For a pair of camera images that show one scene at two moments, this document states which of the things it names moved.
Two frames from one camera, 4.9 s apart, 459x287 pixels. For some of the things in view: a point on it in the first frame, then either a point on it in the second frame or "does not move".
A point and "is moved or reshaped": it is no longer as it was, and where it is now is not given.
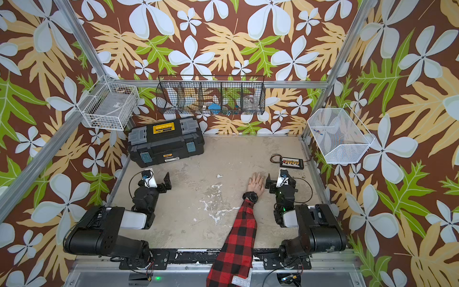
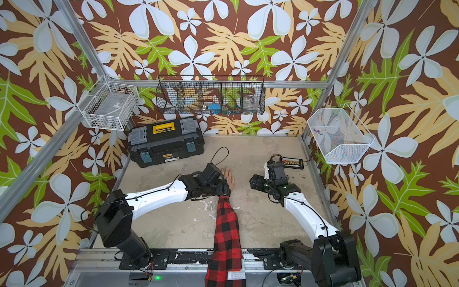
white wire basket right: (342, 138) does not move
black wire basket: (208, 94) does not move
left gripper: (163, 189) -> (219, 183)
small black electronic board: (291, 162) does not move
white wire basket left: (109, 106) does not move
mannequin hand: (256, 183) is moved or reshaped
